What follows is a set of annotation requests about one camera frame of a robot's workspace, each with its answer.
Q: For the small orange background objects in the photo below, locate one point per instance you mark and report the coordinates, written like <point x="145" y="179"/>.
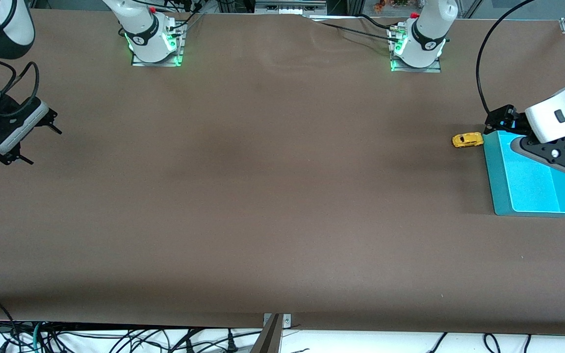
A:
<point x="379" y="5"/>

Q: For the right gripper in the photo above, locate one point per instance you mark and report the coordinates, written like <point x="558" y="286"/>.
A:
<point x="6" y="117"/>

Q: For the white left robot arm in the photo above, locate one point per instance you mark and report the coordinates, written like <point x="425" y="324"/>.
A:
<point x="429" y="29"/>

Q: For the grey background device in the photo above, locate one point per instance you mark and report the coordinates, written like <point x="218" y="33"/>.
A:
<point x="290" y="7"/>

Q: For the yellow toy beetle car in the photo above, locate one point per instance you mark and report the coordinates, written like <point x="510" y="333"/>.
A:
<point x="468" y="140"/>

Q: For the small metal edge bracket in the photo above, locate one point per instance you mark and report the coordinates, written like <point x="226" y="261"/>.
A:
<point x="287" y="321"/>

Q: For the cyan plastic bin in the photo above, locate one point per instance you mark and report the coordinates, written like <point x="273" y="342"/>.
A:
<point x="532" y="191"/>

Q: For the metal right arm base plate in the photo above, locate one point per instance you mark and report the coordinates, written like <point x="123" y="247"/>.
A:
<point x="179" y="54"/>

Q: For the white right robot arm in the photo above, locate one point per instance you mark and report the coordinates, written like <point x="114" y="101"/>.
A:
<point x="12" y="24"/>

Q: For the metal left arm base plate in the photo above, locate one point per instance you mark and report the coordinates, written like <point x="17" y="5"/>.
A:
<point x="434" y="69"/>

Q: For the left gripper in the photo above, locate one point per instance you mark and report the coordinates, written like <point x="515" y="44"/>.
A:
<point x="516" y="122"/>

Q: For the black power plug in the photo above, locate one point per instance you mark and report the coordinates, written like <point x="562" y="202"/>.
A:
<point x="231" y="345"/>

